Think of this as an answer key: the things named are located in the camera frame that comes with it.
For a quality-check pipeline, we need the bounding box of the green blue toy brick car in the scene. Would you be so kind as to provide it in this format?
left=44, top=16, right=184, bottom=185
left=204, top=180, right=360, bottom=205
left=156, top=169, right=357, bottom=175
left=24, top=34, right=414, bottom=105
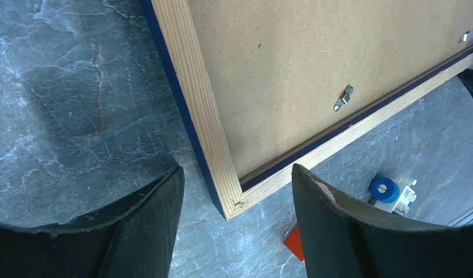
left=368, top=176, right=417, bottom=216

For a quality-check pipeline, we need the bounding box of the metal frame turn clip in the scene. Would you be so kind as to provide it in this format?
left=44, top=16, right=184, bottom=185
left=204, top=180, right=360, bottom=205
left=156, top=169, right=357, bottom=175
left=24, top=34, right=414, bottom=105
left=333, top=85, right=354, bottom=112

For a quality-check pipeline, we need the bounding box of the wooden picture frame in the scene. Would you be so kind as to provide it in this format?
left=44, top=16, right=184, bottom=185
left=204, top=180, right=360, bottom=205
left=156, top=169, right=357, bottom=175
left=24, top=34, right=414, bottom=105
left=141, top=1, right=473, bottom=220

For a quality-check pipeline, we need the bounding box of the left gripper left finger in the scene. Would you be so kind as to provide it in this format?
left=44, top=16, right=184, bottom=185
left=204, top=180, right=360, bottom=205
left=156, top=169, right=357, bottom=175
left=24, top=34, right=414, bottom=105
left=0, top=166, right=185, bottom=277

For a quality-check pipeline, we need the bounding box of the small orange cube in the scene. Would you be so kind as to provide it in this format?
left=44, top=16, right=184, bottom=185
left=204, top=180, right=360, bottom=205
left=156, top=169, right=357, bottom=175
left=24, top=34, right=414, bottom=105
left=284, top=225, right=305, bottom=264

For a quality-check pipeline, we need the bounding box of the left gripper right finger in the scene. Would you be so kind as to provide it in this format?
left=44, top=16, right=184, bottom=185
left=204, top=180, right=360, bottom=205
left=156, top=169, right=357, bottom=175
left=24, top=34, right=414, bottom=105
left=292, top=164, right=473, bottom=277

